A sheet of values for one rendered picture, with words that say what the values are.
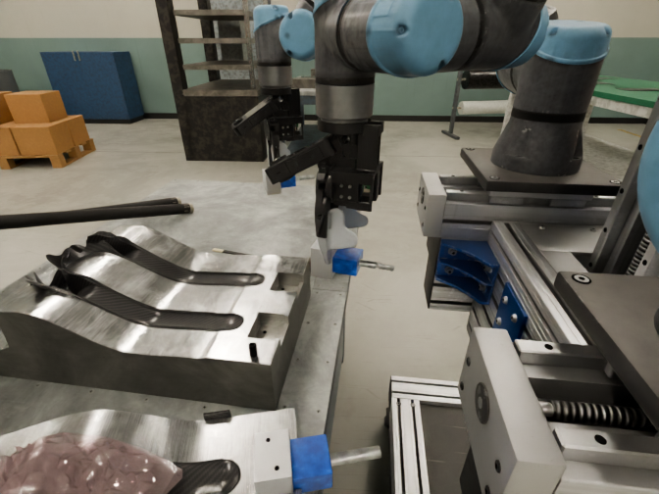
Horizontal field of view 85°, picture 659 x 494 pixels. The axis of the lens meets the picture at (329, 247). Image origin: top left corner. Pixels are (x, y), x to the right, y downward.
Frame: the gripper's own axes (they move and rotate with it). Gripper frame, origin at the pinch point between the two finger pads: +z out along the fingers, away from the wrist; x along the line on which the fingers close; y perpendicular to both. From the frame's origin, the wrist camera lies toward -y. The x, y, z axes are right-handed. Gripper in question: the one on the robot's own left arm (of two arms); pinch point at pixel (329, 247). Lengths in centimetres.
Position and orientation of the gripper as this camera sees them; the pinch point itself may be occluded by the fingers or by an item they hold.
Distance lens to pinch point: 58.5
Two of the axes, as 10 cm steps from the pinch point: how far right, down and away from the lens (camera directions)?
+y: 9.5, 1.5, -2.7
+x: 3.1, -4.7, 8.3
